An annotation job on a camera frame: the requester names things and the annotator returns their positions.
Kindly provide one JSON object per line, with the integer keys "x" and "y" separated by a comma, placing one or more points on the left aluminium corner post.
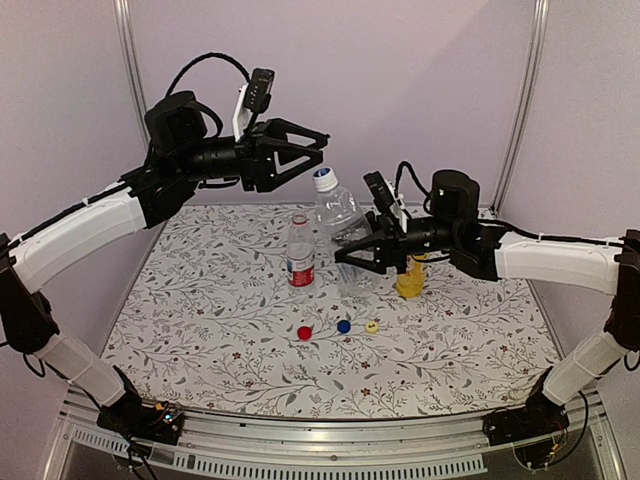
{"x": 132, "y": 70}

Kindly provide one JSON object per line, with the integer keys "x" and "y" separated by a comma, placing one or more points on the blue Pepsi bottle cap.
{"x": 344, "y": 326}

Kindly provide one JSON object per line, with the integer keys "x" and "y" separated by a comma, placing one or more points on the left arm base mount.
{"x": 132, "y": 418}

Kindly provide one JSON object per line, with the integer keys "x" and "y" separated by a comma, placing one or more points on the white blue bottle cap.
{"x": 325, "y": 179}

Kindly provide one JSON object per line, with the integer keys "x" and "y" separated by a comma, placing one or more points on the yellow juice bottle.
{"x": 411, "y": 284}

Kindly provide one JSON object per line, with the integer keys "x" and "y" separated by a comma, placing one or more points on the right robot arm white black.
{"x": 494, "y": 250}

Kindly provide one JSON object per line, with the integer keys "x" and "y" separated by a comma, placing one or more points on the floral patterned table mat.
{"x": 212, "y": 322}

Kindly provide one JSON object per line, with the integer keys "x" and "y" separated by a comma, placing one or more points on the clear plastic bottle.
{"x": 333, "y": 209}

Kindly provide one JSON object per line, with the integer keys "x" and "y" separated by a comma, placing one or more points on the aluminium front rail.
{"x": 217, "y": 445}

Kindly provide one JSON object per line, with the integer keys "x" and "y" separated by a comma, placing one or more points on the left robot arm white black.
{"x": 182, "y": 157}

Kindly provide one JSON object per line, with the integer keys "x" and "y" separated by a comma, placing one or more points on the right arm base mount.
{"x": 540, "y": 423}

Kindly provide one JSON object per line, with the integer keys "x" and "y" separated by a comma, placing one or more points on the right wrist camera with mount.
{"x": 389, "y": 203}

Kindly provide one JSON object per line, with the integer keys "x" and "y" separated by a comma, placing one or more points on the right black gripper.
{"x": 390, "y": 243}

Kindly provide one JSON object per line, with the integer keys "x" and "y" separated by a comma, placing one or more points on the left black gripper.
{"x": 257, "y": 160}

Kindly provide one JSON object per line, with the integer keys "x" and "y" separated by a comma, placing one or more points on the red bottle cap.
{"x": 304, "y": 333}

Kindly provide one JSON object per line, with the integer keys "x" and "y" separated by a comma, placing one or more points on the Pepsi bottle blue label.
{"x": 356, "y": 281}

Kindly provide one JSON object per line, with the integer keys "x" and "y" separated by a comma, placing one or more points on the red-capped clear bottle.
{"x": 300, "y": 254}

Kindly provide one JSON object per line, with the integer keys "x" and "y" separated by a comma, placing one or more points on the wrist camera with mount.
{"x": 253, "y": 100}
{"x": 389, "y": 203}

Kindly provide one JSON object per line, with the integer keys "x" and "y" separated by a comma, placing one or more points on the right aluminium corner post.
{"x": 525, "y": 99}

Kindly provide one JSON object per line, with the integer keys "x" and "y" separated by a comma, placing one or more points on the aluminium corner post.
{"x": 525, "y": 99}
{"x": 132, "y": 70}

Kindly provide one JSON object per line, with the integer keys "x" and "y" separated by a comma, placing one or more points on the pale yellow bottle cap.
{"x": 372, "y": 327}

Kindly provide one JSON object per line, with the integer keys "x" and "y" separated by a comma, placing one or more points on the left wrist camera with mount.
{"x": 253, "y": 100}

